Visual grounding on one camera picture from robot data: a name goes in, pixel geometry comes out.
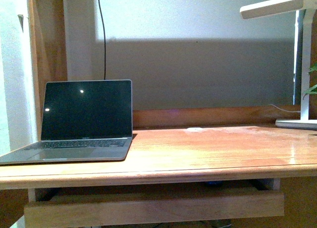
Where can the white round desk sticker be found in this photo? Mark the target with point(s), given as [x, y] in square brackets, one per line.
[194, 129]

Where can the grey open laptop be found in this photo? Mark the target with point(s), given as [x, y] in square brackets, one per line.
[82, 121]

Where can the wooden pull-out keyboard tray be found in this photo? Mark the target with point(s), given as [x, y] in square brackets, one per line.
[153, 203]

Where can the green plant leaves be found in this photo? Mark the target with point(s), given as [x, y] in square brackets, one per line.
[312, 90]

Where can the white desk lamp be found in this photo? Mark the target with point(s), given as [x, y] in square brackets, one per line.
[274, 7]

